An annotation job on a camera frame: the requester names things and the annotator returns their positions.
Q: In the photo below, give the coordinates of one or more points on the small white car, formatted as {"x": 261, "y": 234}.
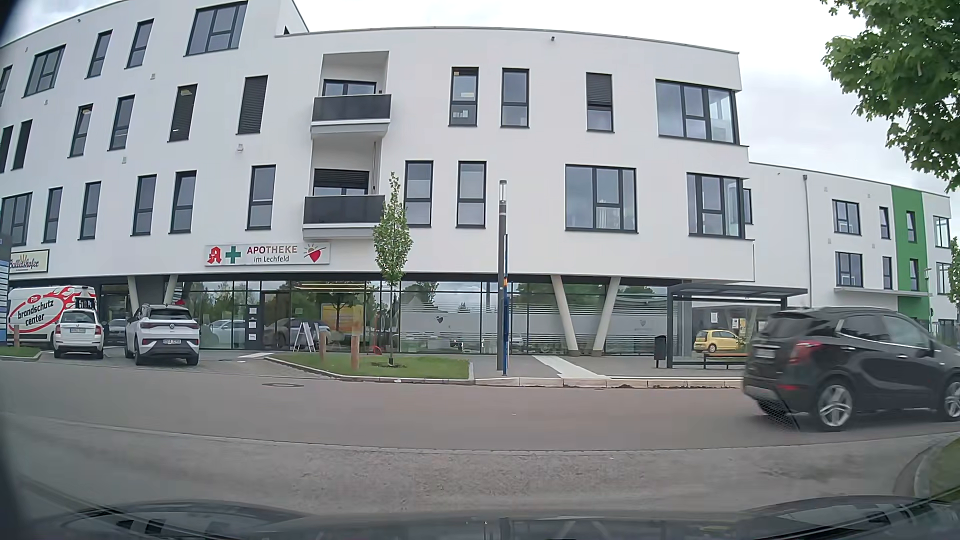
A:
{"x": 78, "y": 332}

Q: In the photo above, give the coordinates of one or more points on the grey asphalt road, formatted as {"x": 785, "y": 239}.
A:
{"x": 420, "y": 442}

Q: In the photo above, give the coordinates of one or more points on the small grass patch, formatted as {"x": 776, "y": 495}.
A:
{"x": 19, "y": 351}

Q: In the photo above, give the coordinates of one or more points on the large white building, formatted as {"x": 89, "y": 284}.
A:
{"x": 465, "y": 150}

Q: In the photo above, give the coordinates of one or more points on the small yellow car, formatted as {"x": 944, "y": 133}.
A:
{"x": 716, "y": 341}

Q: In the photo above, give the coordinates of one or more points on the white building with green stripe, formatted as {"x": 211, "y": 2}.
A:
{"x": 847, "y": 240}

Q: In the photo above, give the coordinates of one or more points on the grey lamp post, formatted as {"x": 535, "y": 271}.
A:
{"x": 502, "y": 285}

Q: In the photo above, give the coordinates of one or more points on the white sandwich board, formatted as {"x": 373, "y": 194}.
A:
{"x": 304, "y": 337}

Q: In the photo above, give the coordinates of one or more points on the black car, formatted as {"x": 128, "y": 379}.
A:
{"x": 847, "y": 364}

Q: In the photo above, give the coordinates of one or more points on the grass patch with kerb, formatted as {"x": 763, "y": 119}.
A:
{"x": 390, "y": 366}

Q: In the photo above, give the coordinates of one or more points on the young slender tree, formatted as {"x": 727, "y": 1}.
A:
{"x": 391, "y": 240}

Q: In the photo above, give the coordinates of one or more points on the grass verge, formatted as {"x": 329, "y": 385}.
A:
{"x": 943, "y": 469}

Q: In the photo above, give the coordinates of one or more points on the car's own bonnet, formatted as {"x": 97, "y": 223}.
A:
{"x": 480, "y": 525}

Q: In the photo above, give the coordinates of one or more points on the large green tree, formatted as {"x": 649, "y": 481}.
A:
{"x": 907, "y": 75}

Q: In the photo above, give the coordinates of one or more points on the white van with red lettering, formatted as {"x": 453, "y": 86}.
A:
{"x": 37, "y": 309}

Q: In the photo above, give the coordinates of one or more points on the dark bus shelter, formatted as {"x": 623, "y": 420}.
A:
{"x": 720, "y": 296}

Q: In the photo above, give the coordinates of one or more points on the wooden bench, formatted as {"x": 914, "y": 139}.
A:
{"x": 724, "y": 358}

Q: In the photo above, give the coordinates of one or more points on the black litter bin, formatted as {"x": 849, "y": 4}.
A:
{"x": 660, "y": 348}

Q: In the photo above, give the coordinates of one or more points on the grey pavement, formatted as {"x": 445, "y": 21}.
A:
{"x": 600, "y": 369}

